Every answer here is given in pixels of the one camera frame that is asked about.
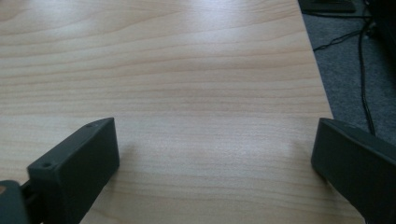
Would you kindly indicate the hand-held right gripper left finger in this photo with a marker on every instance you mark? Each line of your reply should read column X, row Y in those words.
column 74, row 168

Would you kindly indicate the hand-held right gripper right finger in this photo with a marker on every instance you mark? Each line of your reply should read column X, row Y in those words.
column 358, row 165

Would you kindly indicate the black stand base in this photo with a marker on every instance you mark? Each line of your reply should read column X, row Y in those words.
column 327, row 5

